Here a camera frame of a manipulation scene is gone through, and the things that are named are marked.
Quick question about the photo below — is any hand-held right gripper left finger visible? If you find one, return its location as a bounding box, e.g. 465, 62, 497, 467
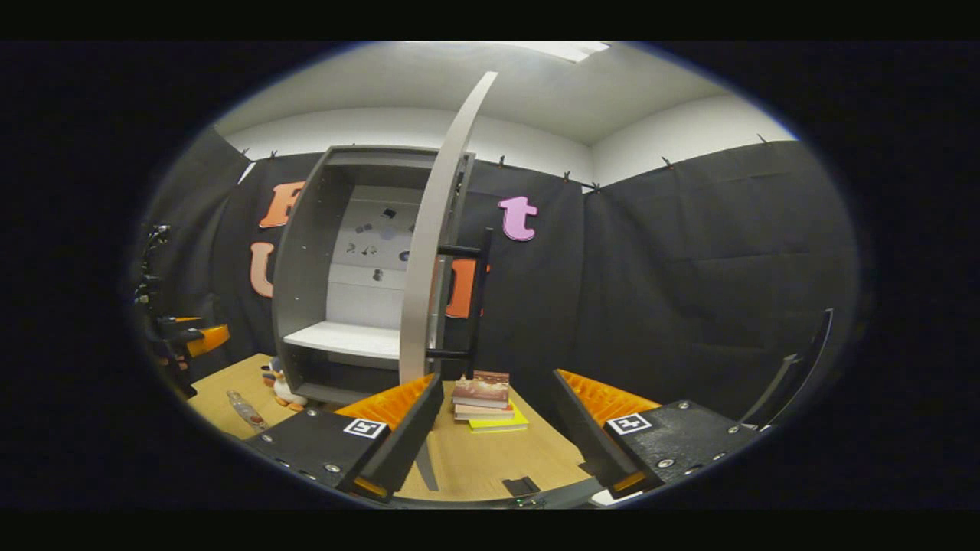
245, 373, 445, 502

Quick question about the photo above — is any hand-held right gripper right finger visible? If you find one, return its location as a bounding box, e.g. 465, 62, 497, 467
553, 369, 759, 498

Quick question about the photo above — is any clear plastic bottle red label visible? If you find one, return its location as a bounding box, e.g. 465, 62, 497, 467
226, 390, 269, 431

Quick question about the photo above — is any black door handle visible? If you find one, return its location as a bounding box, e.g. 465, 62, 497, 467
425, 227, 495, 360

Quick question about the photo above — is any white cabinet door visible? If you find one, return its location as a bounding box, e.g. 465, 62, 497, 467
398, 71, 498, 383

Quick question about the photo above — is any grey cabinet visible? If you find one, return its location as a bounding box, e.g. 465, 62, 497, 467
272, 145, 475, 406

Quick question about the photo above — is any white cabinet shelf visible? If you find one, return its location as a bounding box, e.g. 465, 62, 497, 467
283, 321, 403, 360

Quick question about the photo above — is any yellow book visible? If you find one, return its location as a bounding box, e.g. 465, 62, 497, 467
469, 406, 531, 434

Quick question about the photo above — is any thin beige book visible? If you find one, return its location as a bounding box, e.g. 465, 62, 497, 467
454, 404, 514, 422

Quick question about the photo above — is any penguin plush toy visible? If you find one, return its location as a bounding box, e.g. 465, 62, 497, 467
262, 356, 309, 412

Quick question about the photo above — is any brown hardcover book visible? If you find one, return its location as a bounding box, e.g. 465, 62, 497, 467
452, 371, 511, 408

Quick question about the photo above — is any black backdrop cloth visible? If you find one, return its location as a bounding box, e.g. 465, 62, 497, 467
134, 126, 862, 429

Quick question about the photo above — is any ceiling light panel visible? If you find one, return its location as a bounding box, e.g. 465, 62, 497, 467
505, 42, 611, 64

